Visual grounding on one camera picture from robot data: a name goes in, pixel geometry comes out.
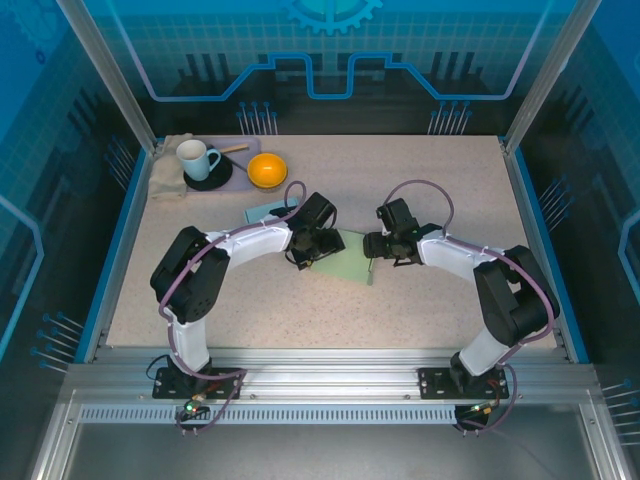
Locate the light green paper box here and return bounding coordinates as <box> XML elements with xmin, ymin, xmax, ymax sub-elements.
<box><xmin>309</xmin><ymin>227</ymin><xmax>376</xmax><ymax>287</ymax></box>

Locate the light blue paper box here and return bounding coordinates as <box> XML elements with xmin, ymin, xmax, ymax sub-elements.
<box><xmin>243</xmin><ymin>199</ymin><xmax>301</xmax><ymax>226</ymax></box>

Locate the orange bowl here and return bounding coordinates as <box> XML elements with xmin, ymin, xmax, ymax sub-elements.
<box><xmin>247</xmin><ymin>152</ymin><xmax>290</xmax><ymax>190</ymax></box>

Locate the lavender plastic tray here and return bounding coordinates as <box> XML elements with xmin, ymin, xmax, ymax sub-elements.
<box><xmin>172</xmin><ymin>135</ymin><xmax>263</xmax><ymax>194</ymax></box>

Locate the black round saucer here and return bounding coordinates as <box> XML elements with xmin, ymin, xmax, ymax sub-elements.
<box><xmin>182</xmin><ymin>152</ymin><xmax>235</xmax><ymax>192</ymax></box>

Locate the white mug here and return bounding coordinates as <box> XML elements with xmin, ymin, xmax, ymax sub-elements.
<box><xmin>175</xmin><ymin>139</ymin><xmax>223</xmax><ymax>183</ymax></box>

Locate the beige folded cloth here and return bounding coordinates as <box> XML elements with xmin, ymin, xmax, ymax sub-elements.
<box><xmin>148</xmin><ymin>132</ymin><xmax>195</xmax><ymax>202</ymax></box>

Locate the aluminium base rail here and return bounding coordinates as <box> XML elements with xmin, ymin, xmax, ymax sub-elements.
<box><xmin>64</xmin><ymin>347</ymin><xmax>601</xmax><ymax>407</ymax></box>

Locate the right aluminium side rail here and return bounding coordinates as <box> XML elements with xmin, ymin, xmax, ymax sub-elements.
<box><xmin>499</xmin><ymin>139</ymin><xmax>576</xmax><ymax>364</ymax></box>

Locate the aluminium side rail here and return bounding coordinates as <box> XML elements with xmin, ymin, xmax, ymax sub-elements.
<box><xmin>82</xmin><ymin>144</ymin><xmax>161</xmax><ymax>364</ymax></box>
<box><xmin>499</xmin><ymin>139</ymin><xmax>576</xmax><ymax>364</ymax></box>

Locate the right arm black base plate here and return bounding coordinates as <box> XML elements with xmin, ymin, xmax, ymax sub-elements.
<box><xmin>417</xmin><ymin>366</ymin><xmax>510</xmax><ymax>401</ymax></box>

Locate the slotted metal cable duct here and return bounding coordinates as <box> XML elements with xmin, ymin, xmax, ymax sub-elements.
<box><xmin>77</xmin><ymin>404</ymin><xmax>501</xmax><ymax>426</ymax></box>

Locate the right cable connector with light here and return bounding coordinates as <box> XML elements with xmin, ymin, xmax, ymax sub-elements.
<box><xmin>467</xmin><ymin>399</ymin><xmax>501</xmax><ymax>419</ymax></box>

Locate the cable connector with light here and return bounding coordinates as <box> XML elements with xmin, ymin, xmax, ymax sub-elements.
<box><xmin>467</xmin><ymin>399</ymin><xmax>501</xmax><ymax>419</ymax></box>
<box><xmin>182</xmin><ymin>394</ymin><xmax>209</xmax><ymax>419</ymax></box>

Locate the left aluminium side rail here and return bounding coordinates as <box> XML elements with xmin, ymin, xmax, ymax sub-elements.
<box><xmin>82</xmin><ymin>144</ymin><xmax>161</xmax><ymax>364</ymax></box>

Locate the right aluminium frame post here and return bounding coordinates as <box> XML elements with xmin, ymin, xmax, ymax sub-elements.
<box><xmin>501</xmin><ymin>0</ymin><xmax>592</xmax><ymax>154</ymax></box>

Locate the aluminium frame post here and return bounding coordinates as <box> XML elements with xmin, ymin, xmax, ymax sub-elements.
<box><xmin>55</xmin><ymin>0</ymin><xmax>161</xmax><ymax>154</ymax></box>
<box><xmin>501</xmin><ymin>0</ymin><xmax>592</xmax><ymax>154</ymax></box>

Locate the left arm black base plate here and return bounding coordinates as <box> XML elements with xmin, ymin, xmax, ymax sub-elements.
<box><xmin>152</xmin><ymin>366</ymin><xmax>244</xmax><ymax>401</ymax></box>

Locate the left cable connector with light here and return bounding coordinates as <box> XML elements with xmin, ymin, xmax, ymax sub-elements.
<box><xmin>182</xmin><ymin>394</ymin><xmax>209</xmax><ymax>419</ymax></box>

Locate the left aluminium frame post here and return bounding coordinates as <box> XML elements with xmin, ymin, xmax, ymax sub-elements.
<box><xmin>55</xmin><ymin>0</ymin><xmax>161</xmax><ymax>154</ymax></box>

